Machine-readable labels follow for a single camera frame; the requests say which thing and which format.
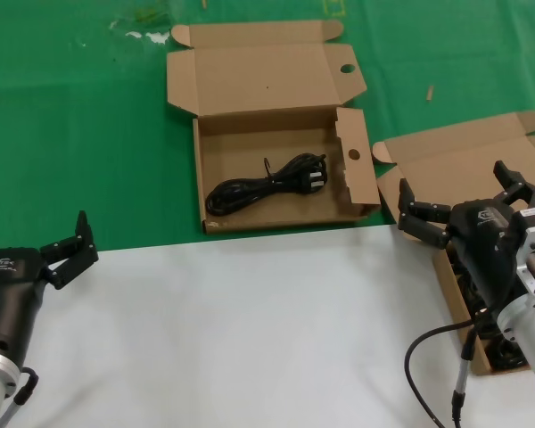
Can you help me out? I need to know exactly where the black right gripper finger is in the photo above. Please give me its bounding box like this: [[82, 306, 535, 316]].
[[493, 160, 535, 209], [397, 177, 452, 249]]

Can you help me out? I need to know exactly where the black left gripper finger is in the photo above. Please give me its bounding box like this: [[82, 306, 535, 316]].
[[38, 210, 100, 292]]

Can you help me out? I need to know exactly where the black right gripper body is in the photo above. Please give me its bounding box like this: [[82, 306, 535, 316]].
[[444, 198, 526, 309]]

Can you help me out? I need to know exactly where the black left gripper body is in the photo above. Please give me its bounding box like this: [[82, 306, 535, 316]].
[[0, 244, 54, 361]]

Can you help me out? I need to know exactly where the black power cable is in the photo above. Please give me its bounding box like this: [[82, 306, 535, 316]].
[[204, 152, 329, 218]]

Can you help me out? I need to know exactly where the open cardboard box with holes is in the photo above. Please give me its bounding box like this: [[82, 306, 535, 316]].
[[165, 19, 383, 235]]

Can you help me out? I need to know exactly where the green table cloth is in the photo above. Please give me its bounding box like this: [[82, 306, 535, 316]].
[[0, 0, 535, 253]]

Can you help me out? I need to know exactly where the open cardboard box holding cables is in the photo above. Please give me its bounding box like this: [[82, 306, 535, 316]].
[[371, 111, 535, 376]]

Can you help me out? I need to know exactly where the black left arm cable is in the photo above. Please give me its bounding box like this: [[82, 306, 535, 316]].
[[0, 365, 40, 428]]

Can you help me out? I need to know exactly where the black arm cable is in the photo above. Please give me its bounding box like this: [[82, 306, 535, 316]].
[[404, 307, 491, 428], [0, 365, 40, 428]]

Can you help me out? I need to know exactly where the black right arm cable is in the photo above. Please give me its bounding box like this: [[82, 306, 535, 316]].
[[404, 307, 491, 428]]

